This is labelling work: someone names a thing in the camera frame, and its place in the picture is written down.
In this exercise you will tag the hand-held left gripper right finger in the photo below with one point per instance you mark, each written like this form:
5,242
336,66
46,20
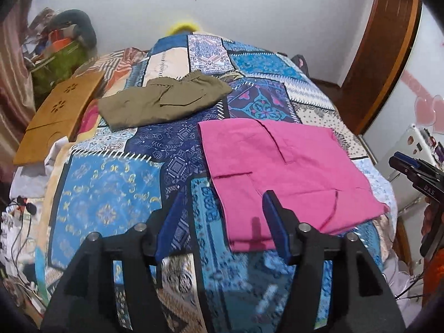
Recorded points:
274,222

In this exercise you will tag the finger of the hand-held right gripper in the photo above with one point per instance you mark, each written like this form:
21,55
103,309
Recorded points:
409,166

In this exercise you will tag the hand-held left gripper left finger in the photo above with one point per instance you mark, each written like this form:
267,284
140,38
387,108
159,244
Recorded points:
172,216

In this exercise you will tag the pink pants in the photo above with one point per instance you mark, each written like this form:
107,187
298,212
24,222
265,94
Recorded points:
288,173

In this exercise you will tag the olive green pants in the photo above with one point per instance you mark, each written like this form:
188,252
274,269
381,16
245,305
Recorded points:
163,99

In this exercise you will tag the person's right hand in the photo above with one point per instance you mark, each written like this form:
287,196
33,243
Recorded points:
427,222

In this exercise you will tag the patchwork printed bedspread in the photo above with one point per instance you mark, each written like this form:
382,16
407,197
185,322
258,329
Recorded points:
194,166

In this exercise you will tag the white crumpled sheet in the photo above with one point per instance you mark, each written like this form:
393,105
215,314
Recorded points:
33,177

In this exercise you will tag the wooden lap table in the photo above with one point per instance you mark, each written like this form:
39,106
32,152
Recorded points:
59,114

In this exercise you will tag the yellow fluffy cushion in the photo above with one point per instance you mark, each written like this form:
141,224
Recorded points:
182,27

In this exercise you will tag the green printed bag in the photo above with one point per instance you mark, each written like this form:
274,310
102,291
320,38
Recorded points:
59,64

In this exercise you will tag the pink curtain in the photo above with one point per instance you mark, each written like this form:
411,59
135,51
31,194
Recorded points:
14,73

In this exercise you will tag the grey neck pillow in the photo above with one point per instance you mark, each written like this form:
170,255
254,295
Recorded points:
78,24

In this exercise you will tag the brown wooden door frame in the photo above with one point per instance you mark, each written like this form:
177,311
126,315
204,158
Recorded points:
381,55

